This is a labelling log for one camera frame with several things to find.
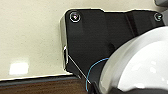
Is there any white bowl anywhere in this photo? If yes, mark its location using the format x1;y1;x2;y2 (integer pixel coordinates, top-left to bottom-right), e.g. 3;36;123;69
99;28;168;94

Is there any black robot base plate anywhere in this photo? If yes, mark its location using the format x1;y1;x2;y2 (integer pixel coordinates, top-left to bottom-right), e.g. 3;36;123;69
59;8;168;84

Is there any blue cable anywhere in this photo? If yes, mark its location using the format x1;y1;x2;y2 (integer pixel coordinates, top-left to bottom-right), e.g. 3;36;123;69
83;57;111;93

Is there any round ringed base button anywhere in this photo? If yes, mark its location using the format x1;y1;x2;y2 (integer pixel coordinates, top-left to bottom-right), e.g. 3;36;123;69
69;10;82;23

